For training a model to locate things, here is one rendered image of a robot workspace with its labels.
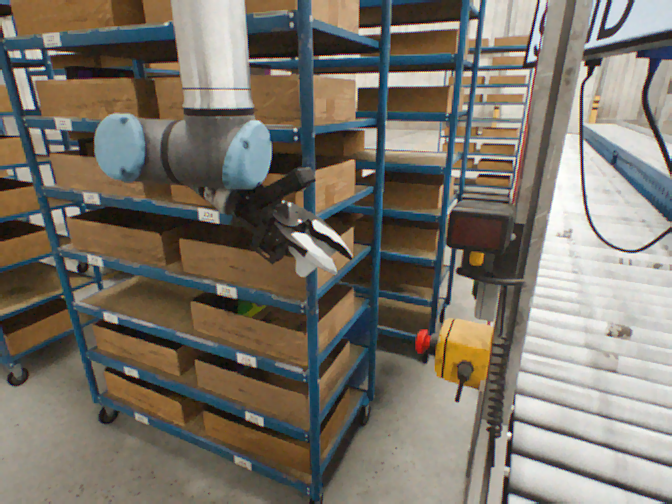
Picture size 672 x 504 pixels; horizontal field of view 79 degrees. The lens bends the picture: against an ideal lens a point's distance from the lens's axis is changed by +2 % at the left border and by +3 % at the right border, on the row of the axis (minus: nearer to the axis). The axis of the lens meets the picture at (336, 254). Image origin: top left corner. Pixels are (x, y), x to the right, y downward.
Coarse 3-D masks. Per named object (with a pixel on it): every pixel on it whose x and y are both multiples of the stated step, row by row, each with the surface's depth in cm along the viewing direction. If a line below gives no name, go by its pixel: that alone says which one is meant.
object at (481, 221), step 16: (464, 208) 42; (480, 208) 42; (496, 208) 42; (512, 208) 45; (448, 224) 43; (464, 224) 42; (480, 224) 41; (496, 224) 40; (512, 224) 42; (448, 240) 43; (464, 240) 42; (480, 240) 41; (496, 240) 41; (464, 256) 48; (480, 256) 46; (480, 272) 47
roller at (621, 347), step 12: (528, 324) 85; (540, 324) 85; (540, 336) 83; (552, 336) 83; (564, 336) 82; (576, 336) 81; (588, 336) 81; (600, 336) 81; (588, 348) 80; (600, 348) 79; (612, 348) 79; (624, 348) 78; (636, 348) 77; (648, 348) 77; (660, 348) 77; (648, 360) 76; (660, 360) 75
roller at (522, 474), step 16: (512, 464) 53; (528, 464) 53; (544, 464) 53; (512, 480) 52; (528, 480) 51; (544, 480) 51; (560, 480) 51; (576, 480) 50; (592, 480) 51; (528, 496) 51; (544, 496) 50; (560, 496) 50; (576, 496) 49; (592, 496) 49; (608, 496) 49; (624, 496) 48; (640, 496) 49
